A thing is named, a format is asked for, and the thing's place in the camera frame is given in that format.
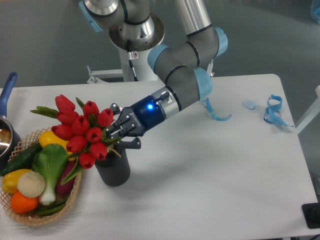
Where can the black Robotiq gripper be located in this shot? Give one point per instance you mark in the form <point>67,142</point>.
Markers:
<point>135,121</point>

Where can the red tulip bouquet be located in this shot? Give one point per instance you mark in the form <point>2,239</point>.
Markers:
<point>86,132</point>

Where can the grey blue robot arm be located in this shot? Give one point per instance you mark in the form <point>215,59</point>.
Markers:
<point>139,33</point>

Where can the dark grey ribbed vase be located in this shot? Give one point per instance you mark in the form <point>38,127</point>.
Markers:
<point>114,170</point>

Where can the yellow squash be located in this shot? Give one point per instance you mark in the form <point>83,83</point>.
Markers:
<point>50,140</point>

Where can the green bok choy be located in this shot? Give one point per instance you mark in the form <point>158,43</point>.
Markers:
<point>50,163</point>

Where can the blue curled ribbon strip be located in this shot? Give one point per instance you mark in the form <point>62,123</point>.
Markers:
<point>207,104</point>

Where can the purple sweet potato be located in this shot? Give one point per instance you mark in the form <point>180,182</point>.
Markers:
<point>65,189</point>

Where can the woven wicker basket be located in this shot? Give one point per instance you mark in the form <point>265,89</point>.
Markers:
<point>31,218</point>

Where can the dark green cucumber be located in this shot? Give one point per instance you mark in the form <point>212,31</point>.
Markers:
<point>23,160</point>

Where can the cream white garlic bun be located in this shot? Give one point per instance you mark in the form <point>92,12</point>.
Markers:
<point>31,184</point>

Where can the green bean pods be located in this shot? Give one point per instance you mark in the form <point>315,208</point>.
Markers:
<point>51,208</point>

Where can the yellow bell pepper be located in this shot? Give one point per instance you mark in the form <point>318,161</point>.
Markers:
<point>10,180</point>

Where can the light blue bottle cap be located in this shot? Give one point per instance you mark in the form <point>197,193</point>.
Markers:
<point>248,104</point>

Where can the orange fruit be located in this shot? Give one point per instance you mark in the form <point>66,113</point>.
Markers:
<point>21,204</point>

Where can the blue ribbon strip right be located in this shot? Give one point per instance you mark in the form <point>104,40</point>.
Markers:
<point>272,113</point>

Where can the black device at edge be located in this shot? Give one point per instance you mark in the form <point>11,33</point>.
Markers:
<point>311,212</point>

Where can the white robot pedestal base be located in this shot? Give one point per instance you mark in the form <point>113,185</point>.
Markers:
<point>172,66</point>

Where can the blue handled saucepan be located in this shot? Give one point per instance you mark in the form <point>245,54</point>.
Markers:
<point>9,138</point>

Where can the white frame at right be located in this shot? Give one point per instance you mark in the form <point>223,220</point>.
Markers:
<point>309,114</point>

